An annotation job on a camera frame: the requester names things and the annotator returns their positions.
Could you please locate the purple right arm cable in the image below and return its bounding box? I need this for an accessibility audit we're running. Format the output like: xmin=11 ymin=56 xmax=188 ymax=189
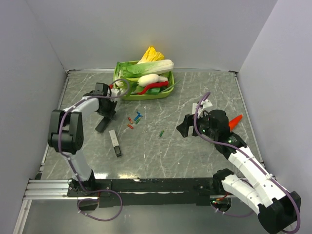
xmin=192 ymin=91 xmax=301 ymax=234

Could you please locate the white toy radish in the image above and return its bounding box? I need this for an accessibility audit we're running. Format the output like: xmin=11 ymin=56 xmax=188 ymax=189
xmin=137 ymin=74 xmax=168 ymax=87

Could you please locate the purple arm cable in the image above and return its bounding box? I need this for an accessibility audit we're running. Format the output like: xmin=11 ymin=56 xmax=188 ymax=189
xmin=192 ymin=91 xmax=301 ymax=234
xmin=58 ymin=78 xmax=130 ymax=194

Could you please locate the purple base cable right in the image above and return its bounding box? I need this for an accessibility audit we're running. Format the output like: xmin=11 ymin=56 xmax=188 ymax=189
xmin=211 ymin=204 xmax=254 ymax=218

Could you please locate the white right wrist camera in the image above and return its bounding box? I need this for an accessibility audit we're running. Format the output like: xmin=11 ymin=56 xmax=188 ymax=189
xmin=197 ymin=99 xmax=213 ymax=118

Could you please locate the small green bok choy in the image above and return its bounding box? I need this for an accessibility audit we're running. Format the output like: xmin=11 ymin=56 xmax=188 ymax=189
xmin=113 ymin=62 xmax=130 ymax=89

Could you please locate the green plastic tray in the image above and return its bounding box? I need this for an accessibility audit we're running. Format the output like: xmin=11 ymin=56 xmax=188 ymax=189
xmin=113 ymin=61 xmax=175 ymax=101

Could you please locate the green parsley sprig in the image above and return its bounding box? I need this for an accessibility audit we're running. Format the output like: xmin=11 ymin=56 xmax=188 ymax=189
xmin=118 ymin=78 xmax=138 ymax=97

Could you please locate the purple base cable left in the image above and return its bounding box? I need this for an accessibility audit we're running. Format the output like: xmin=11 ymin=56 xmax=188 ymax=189
xmin=77 ymin=190 xmax=123 ymax=223

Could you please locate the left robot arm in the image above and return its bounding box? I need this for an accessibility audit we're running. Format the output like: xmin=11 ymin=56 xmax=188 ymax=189
xmin=48 ymin=83 xmax=121 ymax=196

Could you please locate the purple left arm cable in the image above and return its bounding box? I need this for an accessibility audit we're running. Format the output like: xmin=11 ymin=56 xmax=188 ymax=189
xmin=58 ymin=78 xmax=130 ymax=194

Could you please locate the yellow toy cabbage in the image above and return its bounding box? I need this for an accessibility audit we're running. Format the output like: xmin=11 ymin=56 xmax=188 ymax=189
xmin=137 ymin=46 xmax=164 ymax=64

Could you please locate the long green napa cabbage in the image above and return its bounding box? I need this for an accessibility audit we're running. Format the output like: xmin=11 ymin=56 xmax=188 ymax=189
xmin=120 ymin=59 xmax=174 ymax=78

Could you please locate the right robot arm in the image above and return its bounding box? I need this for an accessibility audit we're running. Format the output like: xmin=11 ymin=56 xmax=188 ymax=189
xmin=176 ymin=110 xmax=301 ymax=234

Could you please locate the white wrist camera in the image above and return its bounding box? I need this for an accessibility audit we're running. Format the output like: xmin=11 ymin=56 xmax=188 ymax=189
xmin=197 ymin=99 xmax=213 ymax=118
xmin=108 ymin=84 xmax=121 ymax=97

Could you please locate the white battery cover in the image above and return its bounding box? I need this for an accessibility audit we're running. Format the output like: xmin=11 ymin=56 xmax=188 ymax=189
xmin=192 ymin=103 xmax=199 ymax=116

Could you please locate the red chili pepper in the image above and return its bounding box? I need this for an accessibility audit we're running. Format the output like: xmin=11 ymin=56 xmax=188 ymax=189
xmin=137 ymin=81 xmax=169 ymax=95

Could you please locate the orange toy carrot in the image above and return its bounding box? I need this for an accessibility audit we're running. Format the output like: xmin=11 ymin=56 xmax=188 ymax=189
xmin=229 ymin=115 xmax=243 ymax=131

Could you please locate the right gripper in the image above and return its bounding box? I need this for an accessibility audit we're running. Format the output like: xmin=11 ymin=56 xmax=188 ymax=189
xmin=176 ymin=109 xmax=217 ymax=140

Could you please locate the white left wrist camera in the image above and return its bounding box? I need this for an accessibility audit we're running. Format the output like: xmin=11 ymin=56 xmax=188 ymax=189
xmin=108 ymin=84 xmax=121 ymax=97

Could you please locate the black remote control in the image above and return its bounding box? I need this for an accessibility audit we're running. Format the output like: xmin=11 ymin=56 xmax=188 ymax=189
xmin=95 ymin=117 xmax=111 ymax=133

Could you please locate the black base bar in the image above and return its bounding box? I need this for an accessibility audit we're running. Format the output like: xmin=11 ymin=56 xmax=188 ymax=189
xmin=67 ymin=177 xmax=227 ymax=208

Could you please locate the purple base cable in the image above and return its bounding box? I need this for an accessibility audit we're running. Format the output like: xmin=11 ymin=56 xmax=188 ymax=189
xmin=211 ymin=204 xmax=254 ymax=218
xmin=77 ymin=190 xmax=123 ymax=223

